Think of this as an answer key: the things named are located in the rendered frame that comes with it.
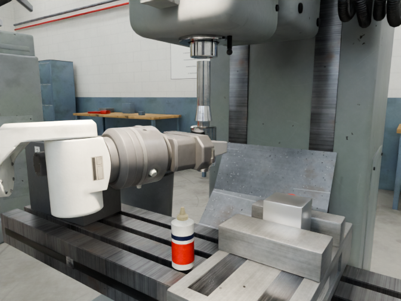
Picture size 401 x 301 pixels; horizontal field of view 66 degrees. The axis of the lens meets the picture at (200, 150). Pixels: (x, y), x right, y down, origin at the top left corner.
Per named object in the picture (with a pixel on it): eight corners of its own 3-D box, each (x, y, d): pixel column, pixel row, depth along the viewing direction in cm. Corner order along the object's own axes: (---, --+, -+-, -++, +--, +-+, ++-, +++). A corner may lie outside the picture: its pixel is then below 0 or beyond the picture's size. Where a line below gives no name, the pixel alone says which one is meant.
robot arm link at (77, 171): (142, 126, 42) (55, 131, 35) (148, 202, 44) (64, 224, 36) (105, 126, 51) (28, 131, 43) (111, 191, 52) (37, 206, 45)
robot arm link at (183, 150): (215, 124, 49) (151, 129, 41) (215, 184, 50) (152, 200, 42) (167, 120, 58) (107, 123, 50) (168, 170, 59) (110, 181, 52)
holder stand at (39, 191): (83, 227, 72) (77, 141, 69) (30, 209, 84) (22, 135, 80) (122, 211, 82) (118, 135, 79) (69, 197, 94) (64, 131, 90)
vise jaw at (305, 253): (320, 283, 39) (322, 253, 38) (217, 249, 47) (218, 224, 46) (331, 263, 43) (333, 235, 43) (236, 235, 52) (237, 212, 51)
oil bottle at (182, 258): (185, 273, 53) (184, 212, 51) (167, 266, 55) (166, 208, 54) (199, 263, 57) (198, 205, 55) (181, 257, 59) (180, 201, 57)
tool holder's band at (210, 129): (185, 131, 56) (185, 125, 56) (205, 129, 59) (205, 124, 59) (200, 134, 52) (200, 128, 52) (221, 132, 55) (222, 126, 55)
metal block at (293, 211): (299, 246, 46) (302, 208, 45) (262, 236, 49) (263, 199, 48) (309, 234, 50) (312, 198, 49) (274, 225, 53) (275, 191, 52)
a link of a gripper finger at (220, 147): (224, 155, 57) (198, 159, 53) (224, 137, 56) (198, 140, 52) (230, 156, 55) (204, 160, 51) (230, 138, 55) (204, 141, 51)
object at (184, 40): (212, 36, 47) (212, 30, 47) (167, 41, 52) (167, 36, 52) (237, 43, 54) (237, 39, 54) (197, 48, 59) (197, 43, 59)
